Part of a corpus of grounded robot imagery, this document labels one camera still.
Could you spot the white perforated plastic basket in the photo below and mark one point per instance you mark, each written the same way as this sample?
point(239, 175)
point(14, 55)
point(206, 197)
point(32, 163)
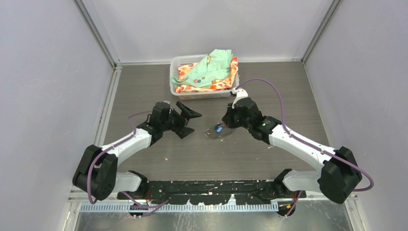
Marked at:
point(182, 60)

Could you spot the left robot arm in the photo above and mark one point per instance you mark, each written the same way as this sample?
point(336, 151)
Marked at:
point(97, 173)

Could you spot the blue plastic key tag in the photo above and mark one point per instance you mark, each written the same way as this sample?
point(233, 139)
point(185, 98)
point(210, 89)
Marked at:
point(218, 129)

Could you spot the orange patterned cloth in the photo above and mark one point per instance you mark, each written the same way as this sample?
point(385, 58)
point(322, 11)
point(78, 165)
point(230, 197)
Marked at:
point(220, 83)

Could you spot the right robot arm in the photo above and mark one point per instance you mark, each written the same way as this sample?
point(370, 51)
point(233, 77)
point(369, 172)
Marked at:
point(334, 174)

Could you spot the perforated metal key plate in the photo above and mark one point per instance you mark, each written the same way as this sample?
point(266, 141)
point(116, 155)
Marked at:
point(210, 133)

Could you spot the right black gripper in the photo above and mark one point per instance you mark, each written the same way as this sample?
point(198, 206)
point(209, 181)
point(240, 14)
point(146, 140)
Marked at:
point(228, 118)

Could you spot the green patterned cloth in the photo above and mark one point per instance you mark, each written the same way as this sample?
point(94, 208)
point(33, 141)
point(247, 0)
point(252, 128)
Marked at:
point(212, 68)

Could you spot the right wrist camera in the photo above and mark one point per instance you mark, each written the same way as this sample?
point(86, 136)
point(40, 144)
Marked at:
point(238, 94)

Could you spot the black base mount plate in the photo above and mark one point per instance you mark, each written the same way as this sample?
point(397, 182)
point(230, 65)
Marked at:
point(210, 192)

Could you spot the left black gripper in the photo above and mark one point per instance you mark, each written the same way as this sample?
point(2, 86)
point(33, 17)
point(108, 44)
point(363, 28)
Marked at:
point(186, 113)

